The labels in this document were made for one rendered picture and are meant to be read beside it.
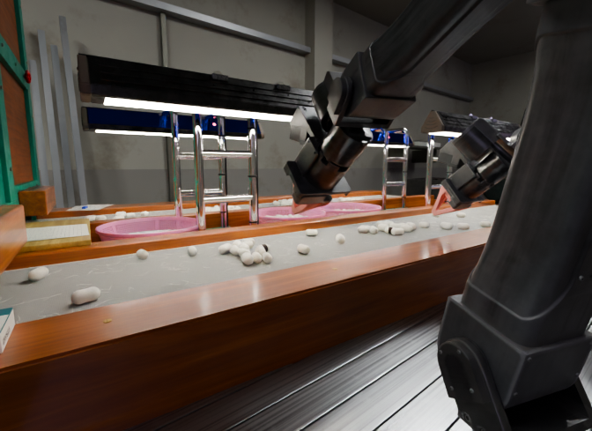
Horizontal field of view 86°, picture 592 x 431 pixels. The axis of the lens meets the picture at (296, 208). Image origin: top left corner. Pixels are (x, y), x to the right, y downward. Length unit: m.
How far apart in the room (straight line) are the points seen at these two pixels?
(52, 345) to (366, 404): 0.32
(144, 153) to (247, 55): 1.56
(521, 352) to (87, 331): 0.37
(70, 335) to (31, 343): 0.03
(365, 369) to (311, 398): 0.09
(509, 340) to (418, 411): 0.19
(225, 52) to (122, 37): 0.97
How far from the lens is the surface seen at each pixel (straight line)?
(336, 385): 0.43
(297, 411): 0.40
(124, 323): 0.40
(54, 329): 0.42
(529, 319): 0.25
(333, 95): 0.41
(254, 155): 0.90
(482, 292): 0.26
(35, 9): 3.39
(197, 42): 3.65
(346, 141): 0.43
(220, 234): 0.81
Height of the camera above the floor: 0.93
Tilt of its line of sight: 8 degrees down
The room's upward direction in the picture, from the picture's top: straight up
